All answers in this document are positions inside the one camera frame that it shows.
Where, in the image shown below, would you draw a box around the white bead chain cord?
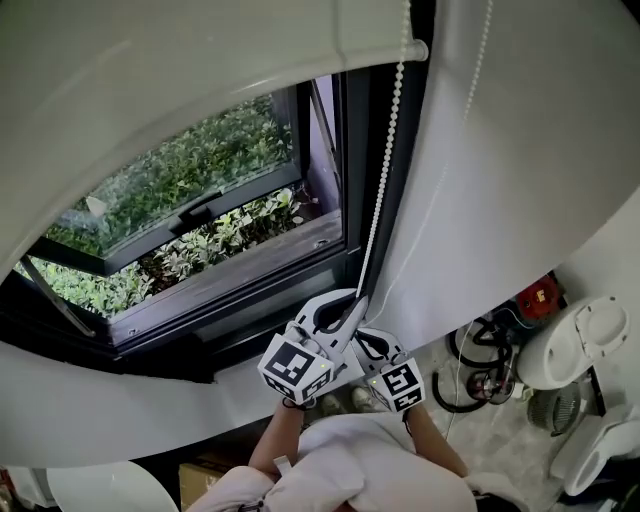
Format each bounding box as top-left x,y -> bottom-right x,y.
355,0 -> 496,314

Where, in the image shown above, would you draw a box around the white round basin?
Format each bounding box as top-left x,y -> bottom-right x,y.
46,460 -> 187,512

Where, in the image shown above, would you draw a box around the black window handle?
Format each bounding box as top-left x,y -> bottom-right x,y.
168,189 -> 225,232

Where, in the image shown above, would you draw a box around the green shrubs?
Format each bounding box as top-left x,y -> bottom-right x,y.
13,94 -> 306,319

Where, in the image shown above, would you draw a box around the black coiled hose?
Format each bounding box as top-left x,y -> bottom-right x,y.
431,313 -> 517,414

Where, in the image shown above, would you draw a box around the dark framed window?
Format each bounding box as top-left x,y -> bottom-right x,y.
0,67 -> 426,385

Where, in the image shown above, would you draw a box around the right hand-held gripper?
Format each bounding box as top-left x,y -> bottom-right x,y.
349,327 -> 426,414

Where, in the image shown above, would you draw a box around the brown cardboard box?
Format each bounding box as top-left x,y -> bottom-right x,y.
178,461 -> 227,512

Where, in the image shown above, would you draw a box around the person's right forearm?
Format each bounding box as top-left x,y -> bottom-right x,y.
402,403 -> 470,479

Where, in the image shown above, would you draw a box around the person's left forearm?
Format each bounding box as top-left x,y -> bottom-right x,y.
248,398 -> 312,477

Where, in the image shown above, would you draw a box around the red power tool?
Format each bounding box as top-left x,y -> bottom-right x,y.
516,273 -> 569,317

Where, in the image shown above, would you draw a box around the thin white cable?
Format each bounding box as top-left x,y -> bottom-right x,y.
444,307 -> 531,441

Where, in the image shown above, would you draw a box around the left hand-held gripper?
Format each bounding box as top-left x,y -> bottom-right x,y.
257,288 -> 372,407

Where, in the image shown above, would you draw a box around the grey metal mesh basket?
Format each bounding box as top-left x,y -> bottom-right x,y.
526,383 -> 582,432

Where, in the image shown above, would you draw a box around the person's white hooded top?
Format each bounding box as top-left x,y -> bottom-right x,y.
183,413 -> 529,512

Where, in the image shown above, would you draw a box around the white roller blind window covering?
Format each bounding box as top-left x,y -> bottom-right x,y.
0,0 -> 430,284

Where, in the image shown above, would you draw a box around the white ceramic toilet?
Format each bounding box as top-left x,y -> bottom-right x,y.
548,403 -> 640,497
516,294 -> 631,392

